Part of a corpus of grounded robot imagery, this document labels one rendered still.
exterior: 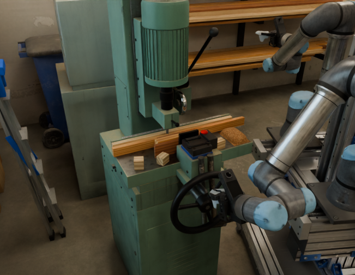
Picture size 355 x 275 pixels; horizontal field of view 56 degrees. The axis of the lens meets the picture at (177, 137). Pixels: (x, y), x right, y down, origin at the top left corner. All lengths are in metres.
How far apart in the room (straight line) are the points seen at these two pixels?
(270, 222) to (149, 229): 0.74
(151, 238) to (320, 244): 0.71
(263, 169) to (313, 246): 0.53
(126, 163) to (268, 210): 0.68
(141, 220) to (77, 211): 1.16
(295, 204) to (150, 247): 0.83
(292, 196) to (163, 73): 0.64
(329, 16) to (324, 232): 0.88
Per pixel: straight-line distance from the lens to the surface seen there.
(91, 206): 2.58
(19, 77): 3.70
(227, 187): 1.05
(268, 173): 1.03
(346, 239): 1.52
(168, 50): 1.25
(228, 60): 3.68
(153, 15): 1.22
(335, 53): 1.72
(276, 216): 0.90
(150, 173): 1.33
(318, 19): 1.61
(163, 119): 1.38
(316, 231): 1.42
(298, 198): 0.97
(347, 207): 1.40
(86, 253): 2.27
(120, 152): 1.42
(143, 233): 1.53
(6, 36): 3.60
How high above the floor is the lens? 1.67
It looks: 30 degrees down
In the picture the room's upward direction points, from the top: straight up
